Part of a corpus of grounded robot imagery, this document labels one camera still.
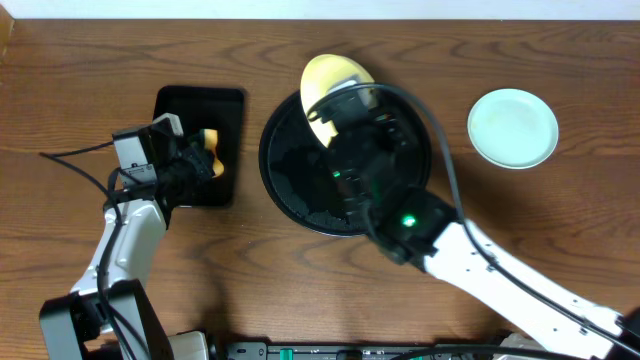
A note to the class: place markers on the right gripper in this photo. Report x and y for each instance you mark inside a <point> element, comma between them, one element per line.
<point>394,132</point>

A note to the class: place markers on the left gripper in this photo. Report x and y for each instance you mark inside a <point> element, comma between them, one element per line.
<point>196,158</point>

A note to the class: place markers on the yellow green sponge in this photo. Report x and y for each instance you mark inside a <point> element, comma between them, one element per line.
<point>210,139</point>

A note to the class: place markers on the yellow plate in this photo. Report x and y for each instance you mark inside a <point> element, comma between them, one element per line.
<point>323,75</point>

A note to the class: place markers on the light blue plate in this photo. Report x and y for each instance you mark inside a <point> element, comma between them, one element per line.
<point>513,129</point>

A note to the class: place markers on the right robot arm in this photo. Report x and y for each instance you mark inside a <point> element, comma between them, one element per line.
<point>410,225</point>

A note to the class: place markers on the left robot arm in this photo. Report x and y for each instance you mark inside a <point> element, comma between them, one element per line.
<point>107,314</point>

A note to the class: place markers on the black round tray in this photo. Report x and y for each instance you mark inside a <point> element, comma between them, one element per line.
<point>295,174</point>

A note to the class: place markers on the black rectangular tray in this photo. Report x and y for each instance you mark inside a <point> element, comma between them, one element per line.
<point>220,109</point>

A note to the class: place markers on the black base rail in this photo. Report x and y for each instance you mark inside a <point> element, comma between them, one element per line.
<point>258,350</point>

